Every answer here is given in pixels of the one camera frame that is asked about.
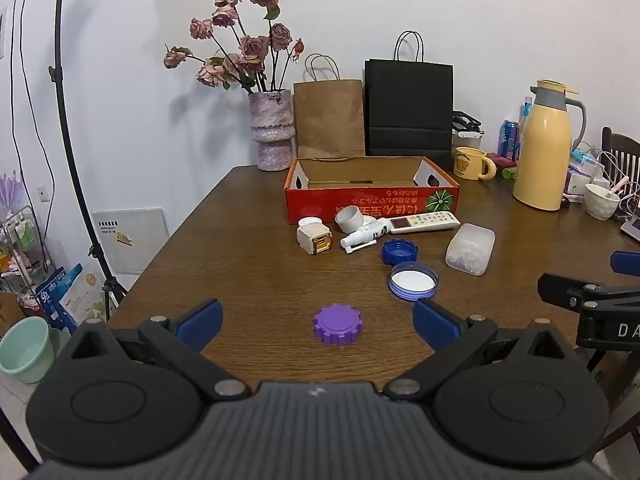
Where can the black light stand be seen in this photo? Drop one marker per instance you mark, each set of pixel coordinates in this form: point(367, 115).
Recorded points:
point(62, 110)

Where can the green plastic basin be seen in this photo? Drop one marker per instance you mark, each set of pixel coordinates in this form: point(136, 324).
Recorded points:
point(25, 350)

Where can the beige cube container gold trim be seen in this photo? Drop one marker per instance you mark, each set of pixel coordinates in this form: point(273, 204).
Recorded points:
point(314, 239)

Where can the white flat panel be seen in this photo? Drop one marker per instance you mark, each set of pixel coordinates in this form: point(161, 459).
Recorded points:
point(130, 237)

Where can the dried pink roses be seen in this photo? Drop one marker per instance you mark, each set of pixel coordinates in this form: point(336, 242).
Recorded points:
point(252, 47)

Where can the white ribbed bowl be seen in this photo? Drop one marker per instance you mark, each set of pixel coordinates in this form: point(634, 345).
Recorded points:
point(600, 204)

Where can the dark blue ridged cap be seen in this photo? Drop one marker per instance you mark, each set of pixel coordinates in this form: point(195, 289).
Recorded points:
point(400, 251)

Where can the purple ridged plastic lid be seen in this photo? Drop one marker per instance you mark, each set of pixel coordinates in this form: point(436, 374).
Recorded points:
point(337, 324)

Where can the purple textured ceramic vase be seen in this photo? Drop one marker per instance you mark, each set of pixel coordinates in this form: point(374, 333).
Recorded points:
point(271, 125)

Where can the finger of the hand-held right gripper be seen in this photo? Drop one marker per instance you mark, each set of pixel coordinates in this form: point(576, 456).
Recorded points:
point(562, 291)
point(626, 261)

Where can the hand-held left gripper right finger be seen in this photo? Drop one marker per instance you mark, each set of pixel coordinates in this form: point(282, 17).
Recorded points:
point(434, 324)

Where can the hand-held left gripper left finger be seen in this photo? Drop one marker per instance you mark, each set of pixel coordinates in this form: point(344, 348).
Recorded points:
point(201, 321)

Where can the tissue packs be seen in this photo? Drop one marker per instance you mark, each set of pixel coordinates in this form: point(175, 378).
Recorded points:
point(580, 172)

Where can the grey laptop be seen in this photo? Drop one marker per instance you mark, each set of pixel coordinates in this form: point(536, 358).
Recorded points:
point(632, 227)

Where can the red cardboard box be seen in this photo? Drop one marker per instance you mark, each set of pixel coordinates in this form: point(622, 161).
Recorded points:
point(320, 205)

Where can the white spray bottle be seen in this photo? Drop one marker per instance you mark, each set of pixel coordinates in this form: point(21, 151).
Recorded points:
point(367, 234)

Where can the yellow thermos jug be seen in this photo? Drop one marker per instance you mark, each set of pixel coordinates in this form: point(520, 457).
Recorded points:
point(542, 155)

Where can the translucent plastic container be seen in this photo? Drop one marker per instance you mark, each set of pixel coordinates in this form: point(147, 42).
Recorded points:
point(469, 249)

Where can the clear bottle blue label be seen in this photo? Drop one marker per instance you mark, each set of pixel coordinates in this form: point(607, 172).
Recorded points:
point(525, 110)

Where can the pink spoon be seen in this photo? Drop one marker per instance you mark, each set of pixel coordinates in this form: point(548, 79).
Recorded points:
point(617, 186)

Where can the white remote control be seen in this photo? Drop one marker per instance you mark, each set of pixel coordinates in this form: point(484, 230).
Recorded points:
point(425, 221)

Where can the black paper bag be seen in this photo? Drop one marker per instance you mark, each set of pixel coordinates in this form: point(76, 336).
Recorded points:
point(409, 105)

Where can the white ribbed plastic cap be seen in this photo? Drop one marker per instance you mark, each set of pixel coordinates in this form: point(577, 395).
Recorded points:
point(310, 221)

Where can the maroon small box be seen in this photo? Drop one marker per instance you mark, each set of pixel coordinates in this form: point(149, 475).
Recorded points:
point(501, 162)

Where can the dark wooden chair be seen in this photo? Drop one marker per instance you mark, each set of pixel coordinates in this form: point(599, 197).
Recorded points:
point(625, 147)

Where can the yellow bear mug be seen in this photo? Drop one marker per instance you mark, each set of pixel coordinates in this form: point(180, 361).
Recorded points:
point(469, 164)

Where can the white wall outlet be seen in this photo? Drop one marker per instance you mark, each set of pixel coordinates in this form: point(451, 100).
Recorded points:
point(43, 192)

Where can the blue printed packages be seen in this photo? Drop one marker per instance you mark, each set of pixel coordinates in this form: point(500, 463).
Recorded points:
point(62, 297)

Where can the blue-rimmed lid white inside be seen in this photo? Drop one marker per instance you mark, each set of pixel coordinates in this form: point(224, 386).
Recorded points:
point(414, 281)

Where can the brown paper bag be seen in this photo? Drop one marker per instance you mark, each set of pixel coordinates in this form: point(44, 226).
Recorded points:
point(327, 115)

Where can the clear container white lid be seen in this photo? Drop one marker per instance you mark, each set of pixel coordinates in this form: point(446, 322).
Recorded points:
point(467, 140)

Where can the white cylindrical cup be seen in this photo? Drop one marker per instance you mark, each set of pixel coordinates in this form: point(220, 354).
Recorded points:
point(349, 220)

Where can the blue drink can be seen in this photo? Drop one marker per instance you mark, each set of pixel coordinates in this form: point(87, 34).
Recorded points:
point(508, 140)

